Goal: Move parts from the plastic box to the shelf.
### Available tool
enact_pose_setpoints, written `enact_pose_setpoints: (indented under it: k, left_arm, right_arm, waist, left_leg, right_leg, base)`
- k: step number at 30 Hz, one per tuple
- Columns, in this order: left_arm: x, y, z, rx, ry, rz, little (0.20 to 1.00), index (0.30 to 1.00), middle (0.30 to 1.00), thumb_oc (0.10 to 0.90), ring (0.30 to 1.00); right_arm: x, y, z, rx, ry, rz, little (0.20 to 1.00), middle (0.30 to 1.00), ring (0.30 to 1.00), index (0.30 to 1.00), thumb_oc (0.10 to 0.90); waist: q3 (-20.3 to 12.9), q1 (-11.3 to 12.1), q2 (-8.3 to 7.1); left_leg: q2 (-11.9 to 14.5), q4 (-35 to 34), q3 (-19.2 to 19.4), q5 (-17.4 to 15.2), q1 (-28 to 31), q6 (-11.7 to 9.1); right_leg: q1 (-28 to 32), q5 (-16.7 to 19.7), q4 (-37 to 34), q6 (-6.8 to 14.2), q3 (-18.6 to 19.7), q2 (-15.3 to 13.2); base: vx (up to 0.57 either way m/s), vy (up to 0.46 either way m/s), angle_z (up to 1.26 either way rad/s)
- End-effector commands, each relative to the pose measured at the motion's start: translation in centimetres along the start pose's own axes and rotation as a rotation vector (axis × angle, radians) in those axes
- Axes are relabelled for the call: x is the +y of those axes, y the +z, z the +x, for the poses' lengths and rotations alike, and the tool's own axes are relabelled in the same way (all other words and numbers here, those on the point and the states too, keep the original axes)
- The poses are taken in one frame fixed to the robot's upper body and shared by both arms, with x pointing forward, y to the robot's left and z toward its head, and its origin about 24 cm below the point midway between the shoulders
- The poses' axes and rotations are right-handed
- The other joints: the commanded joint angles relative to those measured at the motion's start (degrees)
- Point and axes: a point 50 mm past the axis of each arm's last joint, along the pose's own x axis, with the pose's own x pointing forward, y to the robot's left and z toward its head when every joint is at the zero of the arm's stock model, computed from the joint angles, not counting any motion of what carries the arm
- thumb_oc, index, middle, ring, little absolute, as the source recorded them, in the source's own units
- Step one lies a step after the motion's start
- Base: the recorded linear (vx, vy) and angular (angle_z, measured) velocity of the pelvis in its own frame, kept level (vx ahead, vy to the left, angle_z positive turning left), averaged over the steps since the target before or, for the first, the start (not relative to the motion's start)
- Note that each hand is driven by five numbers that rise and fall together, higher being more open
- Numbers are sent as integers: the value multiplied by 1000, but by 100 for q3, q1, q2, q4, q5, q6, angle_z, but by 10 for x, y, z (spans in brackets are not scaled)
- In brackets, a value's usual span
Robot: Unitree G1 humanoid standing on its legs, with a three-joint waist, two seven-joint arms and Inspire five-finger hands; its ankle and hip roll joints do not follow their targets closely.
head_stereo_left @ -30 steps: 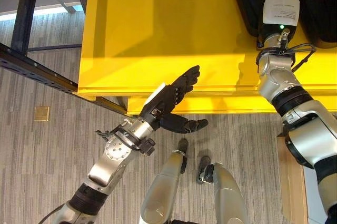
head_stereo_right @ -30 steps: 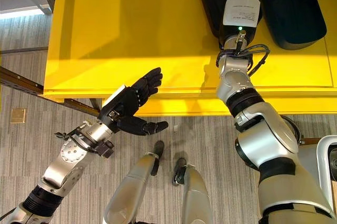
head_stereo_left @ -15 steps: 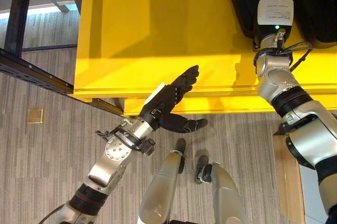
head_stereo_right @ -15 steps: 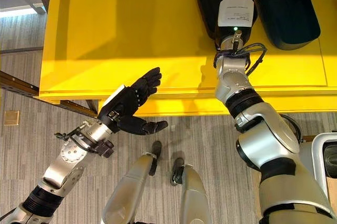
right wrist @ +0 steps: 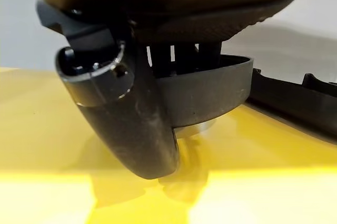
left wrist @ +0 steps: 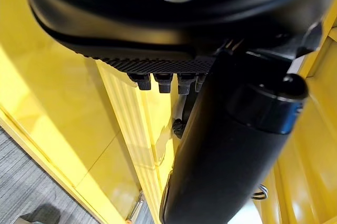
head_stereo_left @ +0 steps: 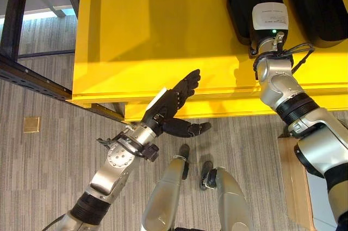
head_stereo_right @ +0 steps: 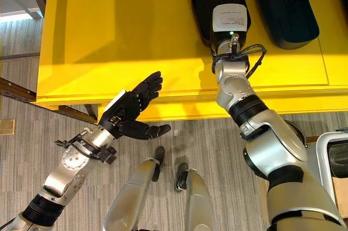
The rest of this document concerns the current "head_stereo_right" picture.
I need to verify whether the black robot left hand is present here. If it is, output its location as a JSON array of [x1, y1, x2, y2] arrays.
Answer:
[[97, 71, 172, 141]]

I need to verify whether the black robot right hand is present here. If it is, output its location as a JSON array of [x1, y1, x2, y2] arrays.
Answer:
[[197, 0, 251, 49]]

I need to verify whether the yellow shelf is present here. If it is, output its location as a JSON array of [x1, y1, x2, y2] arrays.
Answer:
[[30, 0, 348, 122]]

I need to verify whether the white plastic box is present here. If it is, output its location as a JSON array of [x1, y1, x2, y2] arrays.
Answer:
[[316, 132, 348, 208]]

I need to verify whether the brown cardboard box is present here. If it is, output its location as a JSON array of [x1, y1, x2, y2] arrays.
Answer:
[[332, 177, 348, 218]]

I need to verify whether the dark robot left foot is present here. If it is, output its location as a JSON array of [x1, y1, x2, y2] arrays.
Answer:
[[151, 146, 166, 183]]

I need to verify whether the dark robot foot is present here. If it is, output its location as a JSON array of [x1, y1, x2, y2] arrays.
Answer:
[[174, 163, 190, 193], [151, 146, 166, 183]]

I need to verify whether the silver robot left leg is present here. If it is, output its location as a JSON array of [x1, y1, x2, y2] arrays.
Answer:
[[104, 157, 161, 231]]

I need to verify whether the silver robot leg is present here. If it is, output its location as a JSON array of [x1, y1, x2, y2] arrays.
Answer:
[[104, 157, 161, 231], [184, 167, 218, 231]]

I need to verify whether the brown metal rack beam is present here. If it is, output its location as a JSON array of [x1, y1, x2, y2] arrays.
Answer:
[[0, 77, 99, 123]]

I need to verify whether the dark robot right foot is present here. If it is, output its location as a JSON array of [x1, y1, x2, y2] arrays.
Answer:
[[174, 163, 190, 193]]

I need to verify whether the silver robot right leg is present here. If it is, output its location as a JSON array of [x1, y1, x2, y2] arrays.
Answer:
[[184, 167, 218, 231]]

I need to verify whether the brass floor outlet plate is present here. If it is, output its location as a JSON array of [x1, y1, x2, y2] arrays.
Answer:
[[0, 117, 16, 136]]

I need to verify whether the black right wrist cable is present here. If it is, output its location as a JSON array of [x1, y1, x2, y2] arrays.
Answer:
[[210, 43, 268, 76]]

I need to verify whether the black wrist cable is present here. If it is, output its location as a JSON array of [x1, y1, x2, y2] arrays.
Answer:
[[55, 138, 110, 161], [210, 43, 268, 76]]

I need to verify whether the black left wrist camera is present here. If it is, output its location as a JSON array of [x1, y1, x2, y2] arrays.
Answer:
[[98, 146, 118, 165]]

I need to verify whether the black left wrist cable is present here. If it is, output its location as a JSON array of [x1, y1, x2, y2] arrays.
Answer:
[[55, 138, 110, 161]]

